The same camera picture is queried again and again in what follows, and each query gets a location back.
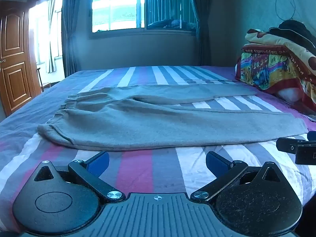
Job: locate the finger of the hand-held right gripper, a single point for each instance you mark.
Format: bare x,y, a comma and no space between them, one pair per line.
306,156
287,146

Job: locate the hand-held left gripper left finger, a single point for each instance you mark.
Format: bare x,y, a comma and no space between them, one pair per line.
98,163

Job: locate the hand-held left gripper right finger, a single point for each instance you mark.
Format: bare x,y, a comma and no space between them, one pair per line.
216,163

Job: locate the grey pants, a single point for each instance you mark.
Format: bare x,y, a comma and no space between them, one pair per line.
148,123

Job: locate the striped bed sheet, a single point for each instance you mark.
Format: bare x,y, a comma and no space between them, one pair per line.
148,170

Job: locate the white pillow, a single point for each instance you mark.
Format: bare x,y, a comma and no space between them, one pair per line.
290,95

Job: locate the wooden chair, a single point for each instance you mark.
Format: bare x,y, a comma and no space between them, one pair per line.
44,85

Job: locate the black cloth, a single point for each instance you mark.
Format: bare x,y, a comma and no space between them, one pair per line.
296,30

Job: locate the brown wooden door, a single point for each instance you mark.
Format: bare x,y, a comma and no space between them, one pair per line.
14,66

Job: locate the balcony glass window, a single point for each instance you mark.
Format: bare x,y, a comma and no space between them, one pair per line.
39,29

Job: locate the sliding glass window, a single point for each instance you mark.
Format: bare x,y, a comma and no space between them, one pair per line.
116,9

